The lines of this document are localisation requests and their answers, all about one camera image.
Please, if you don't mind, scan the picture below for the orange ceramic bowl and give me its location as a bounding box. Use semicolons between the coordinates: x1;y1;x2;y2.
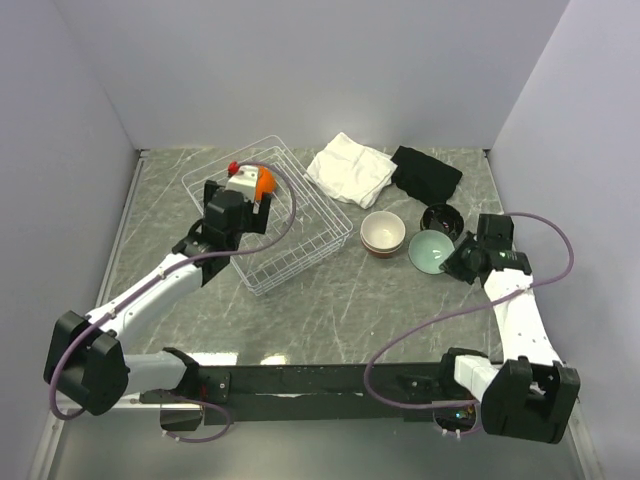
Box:
255;167;277;201

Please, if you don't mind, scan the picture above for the dark brown striped bowl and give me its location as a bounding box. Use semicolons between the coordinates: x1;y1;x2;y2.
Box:
420;229;460;243

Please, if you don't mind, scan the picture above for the pale green ceramic bowl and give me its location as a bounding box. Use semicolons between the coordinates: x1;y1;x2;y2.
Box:
408;231;455;275

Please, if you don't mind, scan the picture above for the tan floral bowl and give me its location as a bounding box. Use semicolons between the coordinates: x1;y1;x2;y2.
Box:
360;211;406;251

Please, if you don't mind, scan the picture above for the red ceramic bowl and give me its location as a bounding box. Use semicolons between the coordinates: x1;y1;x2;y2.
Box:
363;243;401;259

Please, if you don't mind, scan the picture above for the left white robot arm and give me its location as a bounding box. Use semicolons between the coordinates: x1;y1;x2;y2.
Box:
43;181;272;420

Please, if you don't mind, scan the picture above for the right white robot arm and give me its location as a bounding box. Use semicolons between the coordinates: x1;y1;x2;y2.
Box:
438;214;581;444

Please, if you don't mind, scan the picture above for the black folded cloth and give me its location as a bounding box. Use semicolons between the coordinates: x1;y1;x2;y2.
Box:
391;146;463;206

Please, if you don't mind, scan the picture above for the white folded cloth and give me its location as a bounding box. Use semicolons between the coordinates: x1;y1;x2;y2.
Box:
306;132;397;209

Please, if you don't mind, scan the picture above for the black base beam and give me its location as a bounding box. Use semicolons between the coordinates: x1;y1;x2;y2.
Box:
185;363;472;422

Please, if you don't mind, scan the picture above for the white wire dish rack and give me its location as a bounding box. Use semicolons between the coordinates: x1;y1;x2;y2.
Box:
182;135;353;295

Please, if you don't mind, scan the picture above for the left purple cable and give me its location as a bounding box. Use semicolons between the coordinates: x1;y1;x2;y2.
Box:
48;160;299;444

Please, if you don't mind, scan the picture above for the aluminium frame rail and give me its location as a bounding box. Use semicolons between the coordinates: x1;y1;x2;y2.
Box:
30;147;151;480

